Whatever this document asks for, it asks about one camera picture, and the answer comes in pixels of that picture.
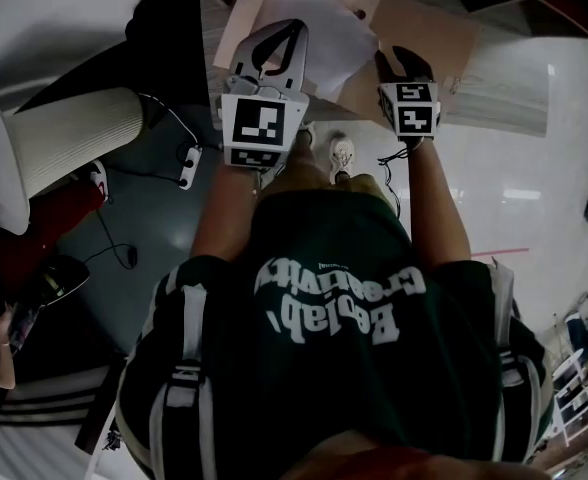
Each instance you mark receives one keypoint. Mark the white side table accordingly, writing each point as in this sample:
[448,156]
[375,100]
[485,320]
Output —
[34,443]

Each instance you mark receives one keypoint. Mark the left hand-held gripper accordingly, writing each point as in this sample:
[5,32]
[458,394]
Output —
[256,123]

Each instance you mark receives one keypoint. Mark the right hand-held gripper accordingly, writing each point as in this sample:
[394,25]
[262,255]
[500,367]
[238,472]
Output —
[414,115]

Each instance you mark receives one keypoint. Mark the person's white shoe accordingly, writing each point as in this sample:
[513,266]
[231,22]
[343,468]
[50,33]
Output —
[341,153]
[308,135]

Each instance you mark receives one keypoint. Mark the person's right white shoe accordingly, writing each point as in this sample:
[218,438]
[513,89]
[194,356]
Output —
[341,153]

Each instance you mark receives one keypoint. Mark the white A4 paper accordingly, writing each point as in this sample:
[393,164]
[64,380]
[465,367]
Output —
[334,43]

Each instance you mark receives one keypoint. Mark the person's left white shoe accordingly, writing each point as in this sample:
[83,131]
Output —
[308,135]

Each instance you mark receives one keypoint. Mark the person's right forearm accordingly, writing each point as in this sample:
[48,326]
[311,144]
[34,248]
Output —
[434,203]

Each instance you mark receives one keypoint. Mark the white ribbed cylinder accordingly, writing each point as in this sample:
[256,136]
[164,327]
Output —
[74,133]

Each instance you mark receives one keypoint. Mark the beige cardboard piece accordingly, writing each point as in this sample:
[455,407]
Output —
[424,38]

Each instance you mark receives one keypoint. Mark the person's left forearm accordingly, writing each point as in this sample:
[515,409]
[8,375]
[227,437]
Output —
[219,218]

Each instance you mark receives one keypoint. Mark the white storage rack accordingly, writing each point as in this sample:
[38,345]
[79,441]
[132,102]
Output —
[581,398]

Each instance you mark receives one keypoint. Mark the white power strip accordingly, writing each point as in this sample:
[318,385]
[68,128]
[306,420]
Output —
[190,168]

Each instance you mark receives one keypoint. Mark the light wooden desk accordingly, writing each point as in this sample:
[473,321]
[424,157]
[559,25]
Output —
[504,98]

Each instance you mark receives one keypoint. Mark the person's khaki shorts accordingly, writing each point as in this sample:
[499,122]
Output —
[304,173]

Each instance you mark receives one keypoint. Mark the red floor tape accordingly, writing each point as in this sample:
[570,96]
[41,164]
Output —
[499,253]

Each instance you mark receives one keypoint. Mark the person's dark green shirt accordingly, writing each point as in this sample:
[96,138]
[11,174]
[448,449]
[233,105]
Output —
[334,393]

